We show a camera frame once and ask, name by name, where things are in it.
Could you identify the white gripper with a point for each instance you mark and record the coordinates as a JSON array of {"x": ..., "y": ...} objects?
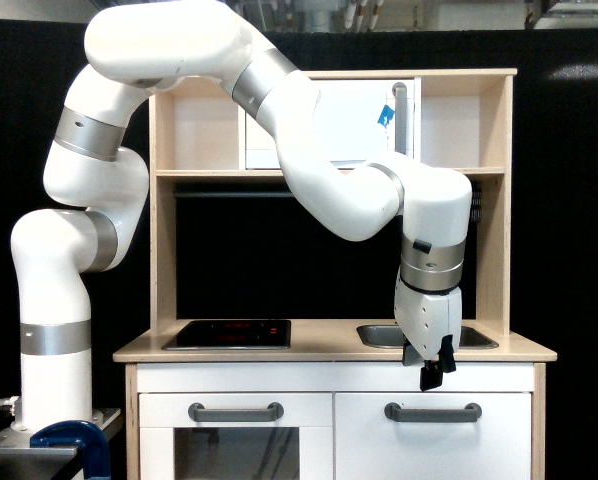
[{"x": 431, "y": 324}]

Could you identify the grey cabinet door handle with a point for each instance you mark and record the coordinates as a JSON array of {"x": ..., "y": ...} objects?
[{"x": 471, "y": 413}]

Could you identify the white cabinet door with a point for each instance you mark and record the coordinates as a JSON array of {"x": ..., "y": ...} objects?
[{"x": 369, "y": 446}]

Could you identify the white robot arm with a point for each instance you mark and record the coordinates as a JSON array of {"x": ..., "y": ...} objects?
[{"x": 351, "y": 176}]

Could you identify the white oven door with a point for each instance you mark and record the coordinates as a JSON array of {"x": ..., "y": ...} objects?
[{"x": 297, "y": 446}]

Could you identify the white microwave door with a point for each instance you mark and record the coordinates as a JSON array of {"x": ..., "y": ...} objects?
[{"x": 345, "y": 119}]

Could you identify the grey toy sink basin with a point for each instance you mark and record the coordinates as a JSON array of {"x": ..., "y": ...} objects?
[{"x": 391, "y": 336}]

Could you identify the black toy stove top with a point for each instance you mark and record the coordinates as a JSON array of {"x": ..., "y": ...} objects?
[{"x": 258, "y": 334}]

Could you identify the blue tape piece right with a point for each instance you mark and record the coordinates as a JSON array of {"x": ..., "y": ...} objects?
[{"x": 386, "y": 116}]

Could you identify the blue c-clamp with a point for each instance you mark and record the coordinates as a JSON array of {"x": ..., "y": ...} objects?
[{"x": 89, "y": 440}]

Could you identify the grey oven door handle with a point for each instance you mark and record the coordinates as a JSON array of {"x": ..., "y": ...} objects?
[{"x": 273, "y": 412}]

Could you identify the black rail hooks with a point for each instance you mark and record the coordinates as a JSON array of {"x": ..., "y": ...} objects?
[{"x": 476, "y": 206}]

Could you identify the grey microwave door handle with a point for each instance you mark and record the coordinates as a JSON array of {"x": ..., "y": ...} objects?
[{"x": 401, "y": 118}]

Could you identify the grey hanging rail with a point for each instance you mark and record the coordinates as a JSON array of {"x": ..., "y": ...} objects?
[{"x": 233, "y": 194}]

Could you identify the wooden toy kitchen frame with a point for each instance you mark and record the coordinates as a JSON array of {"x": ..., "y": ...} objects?
[{"x": 329, "y": 350}]

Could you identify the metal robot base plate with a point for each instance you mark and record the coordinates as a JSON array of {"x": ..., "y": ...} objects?
[{"x": 17, "y": 440}]

